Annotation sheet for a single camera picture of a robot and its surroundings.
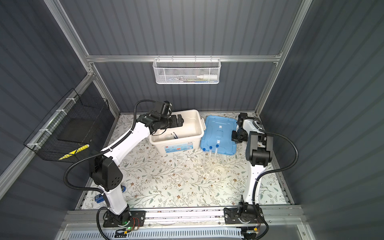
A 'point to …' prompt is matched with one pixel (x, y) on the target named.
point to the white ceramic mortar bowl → (168, 137)
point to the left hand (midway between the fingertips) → (177, 121)
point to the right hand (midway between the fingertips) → (238, 142)
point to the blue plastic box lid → (217, 130)
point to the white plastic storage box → (180, 140)
